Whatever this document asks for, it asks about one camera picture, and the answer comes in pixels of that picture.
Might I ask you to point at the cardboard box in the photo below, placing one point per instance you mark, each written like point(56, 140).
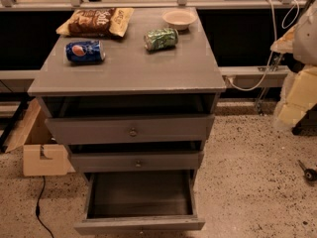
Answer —
point(42, 156)

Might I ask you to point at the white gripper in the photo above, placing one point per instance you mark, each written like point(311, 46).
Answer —
point(306, 39)

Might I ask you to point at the grey drawer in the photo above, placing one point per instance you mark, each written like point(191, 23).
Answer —
point(130, 129)
point(141, 161)
point(140, 202)

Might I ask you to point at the metal diagonal rod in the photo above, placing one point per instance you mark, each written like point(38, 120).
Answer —
point(273, 64)

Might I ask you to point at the brown yellow chip bag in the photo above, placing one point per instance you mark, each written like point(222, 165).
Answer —
point(110, 22)

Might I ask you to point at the grey top drawer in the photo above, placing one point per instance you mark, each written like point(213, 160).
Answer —
point(130, 129)

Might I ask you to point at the white bowl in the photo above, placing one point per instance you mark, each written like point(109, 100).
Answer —
point(179, 19)

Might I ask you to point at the grey middle drawer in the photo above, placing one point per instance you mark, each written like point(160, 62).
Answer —
point(141, 161)

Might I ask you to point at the blue pepsi can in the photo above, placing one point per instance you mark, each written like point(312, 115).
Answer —
point(85, 52)

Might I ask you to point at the grey drawer cabinet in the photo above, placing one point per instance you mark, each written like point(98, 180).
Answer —
point(130, 81)

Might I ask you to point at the black floor tool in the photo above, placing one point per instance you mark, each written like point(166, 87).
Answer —
point(309, 174)

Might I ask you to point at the green soda can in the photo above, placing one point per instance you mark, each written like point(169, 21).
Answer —
point(160, 39)

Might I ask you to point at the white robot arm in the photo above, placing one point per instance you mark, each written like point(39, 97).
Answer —
point(308, 19)

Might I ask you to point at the grey bottom drawer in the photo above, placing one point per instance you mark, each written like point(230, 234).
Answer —
point(140, 202)

